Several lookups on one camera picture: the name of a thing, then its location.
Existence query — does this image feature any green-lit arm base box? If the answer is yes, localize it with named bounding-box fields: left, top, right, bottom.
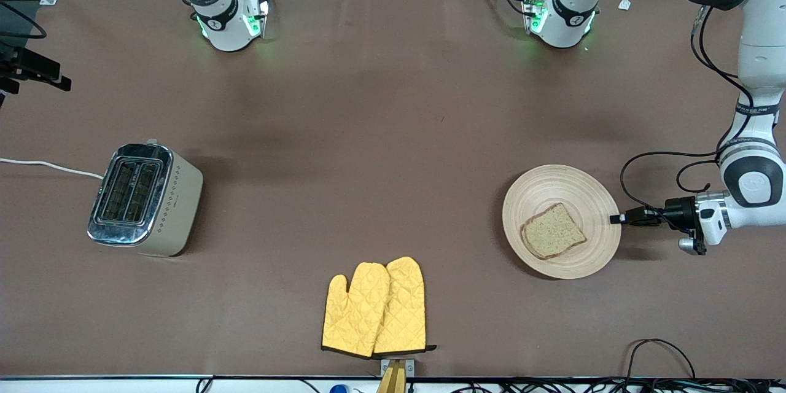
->
left=243, top=0, right=271, bottom=39
left=522, top=0, right=548, bottom=35

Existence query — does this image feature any yellow quilted mitt with thumb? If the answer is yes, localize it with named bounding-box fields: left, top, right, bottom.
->
left=322, top=262, right=391, bottom=358

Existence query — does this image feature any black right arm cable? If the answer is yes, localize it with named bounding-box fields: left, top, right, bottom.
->
left=0, top=2, right=47, bottom=41

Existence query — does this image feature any brown bread slice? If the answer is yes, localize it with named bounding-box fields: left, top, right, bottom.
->
left=521, top=202, right=588, bottom=260

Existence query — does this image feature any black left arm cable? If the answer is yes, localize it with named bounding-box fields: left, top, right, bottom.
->
left=620, top=5, right=757, bottom=228

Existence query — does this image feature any beige chrome two-slot toaster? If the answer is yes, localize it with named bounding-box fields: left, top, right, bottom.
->
left=87, top=138, right=204, bottom=257

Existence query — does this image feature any small metal bracket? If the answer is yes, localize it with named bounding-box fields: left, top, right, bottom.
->
left=379, top=359, right=416, bottom=379

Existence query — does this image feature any looped black cable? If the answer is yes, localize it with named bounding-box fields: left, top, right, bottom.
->
left=625, top=338, right=698, bottom=381

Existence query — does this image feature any black cable bundle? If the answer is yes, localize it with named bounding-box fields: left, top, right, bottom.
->
left=454, top=377, right=786, bottom=393

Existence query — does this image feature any white toaster power cable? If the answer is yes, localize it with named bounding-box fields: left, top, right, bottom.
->
left=0, top=158, right=104, bottom=180

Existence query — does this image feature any yellow quilted oven mitt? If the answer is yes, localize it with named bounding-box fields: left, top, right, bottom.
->
left=373, top=256, right=437, bottom=356

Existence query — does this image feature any round wooden plate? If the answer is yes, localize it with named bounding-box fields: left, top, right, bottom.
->
left=502, top=165, right=622, bottom=280

